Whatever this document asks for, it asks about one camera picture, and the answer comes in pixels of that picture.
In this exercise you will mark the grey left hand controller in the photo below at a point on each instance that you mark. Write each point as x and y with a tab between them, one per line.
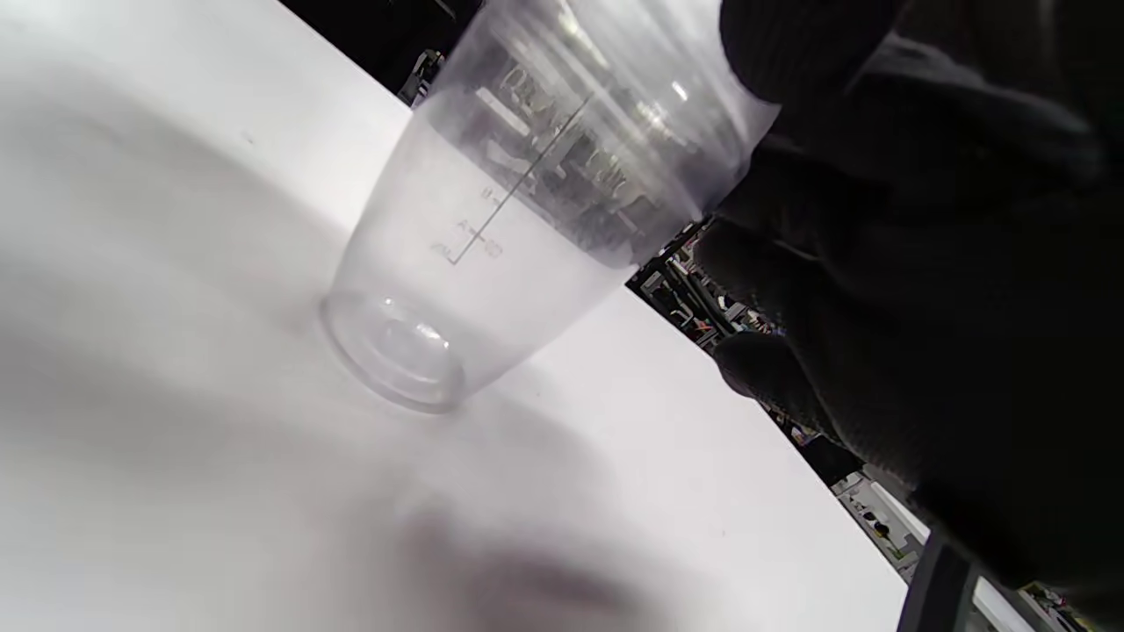
940	584

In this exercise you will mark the person's left hand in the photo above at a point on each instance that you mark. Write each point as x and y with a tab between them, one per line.
948	263

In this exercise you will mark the clear plastic shaker cup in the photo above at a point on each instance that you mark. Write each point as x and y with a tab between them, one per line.
527	202

